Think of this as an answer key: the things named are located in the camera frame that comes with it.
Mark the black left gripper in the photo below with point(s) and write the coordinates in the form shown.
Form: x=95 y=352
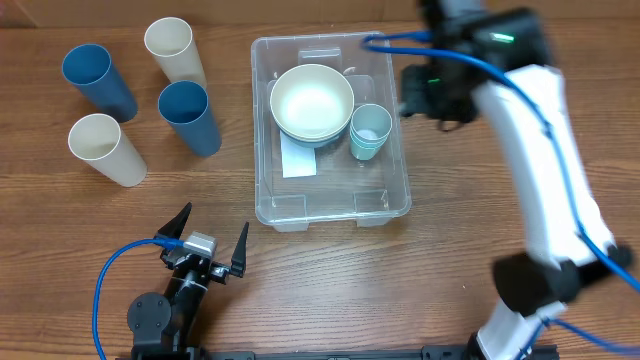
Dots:
x=238 y=258

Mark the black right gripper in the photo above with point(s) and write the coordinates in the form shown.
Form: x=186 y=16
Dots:
x=423 y=96

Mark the grey small cup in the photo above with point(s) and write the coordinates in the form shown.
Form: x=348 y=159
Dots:
x=370 y=124

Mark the light blue small cup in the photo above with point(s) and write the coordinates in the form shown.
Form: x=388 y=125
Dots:
x=367 y=138

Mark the green small cup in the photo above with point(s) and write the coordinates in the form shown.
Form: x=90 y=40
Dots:
x=364 y=152

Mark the blue bowl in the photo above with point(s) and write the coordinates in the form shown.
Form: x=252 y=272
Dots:
x=312 y=144

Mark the cream tall cup front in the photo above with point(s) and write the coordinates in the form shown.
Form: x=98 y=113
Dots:
x=98 y=140

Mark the cream tall cup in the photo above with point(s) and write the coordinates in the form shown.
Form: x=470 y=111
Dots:
x=98 y=140
x=171 y=42

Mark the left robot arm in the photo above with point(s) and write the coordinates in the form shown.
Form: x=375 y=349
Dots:
x=161 y=323

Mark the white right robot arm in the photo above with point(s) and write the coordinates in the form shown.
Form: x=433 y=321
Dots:
x=500 y=66

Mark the white label in bin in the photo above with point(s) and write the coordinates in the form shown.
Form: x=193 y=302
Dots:
x=297 y=160

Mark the clear plastic storage bin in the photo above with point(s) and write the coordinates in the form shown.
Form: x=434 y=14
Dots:
x=372 y=192

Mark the blue tall cup near bin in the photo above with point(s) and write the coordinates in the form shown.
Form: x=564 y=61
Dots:
x=186 y=108

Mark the cream tall cup back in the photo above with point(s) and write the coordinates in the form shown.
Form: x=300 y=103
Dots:
x=171 y=42

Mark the blue tall cup far left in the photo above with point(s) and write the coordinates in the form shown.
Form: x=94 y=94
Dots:
x=91 y=70

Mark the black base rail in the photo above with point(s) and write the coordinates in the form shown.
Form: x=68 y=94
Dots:
x=433 y=352

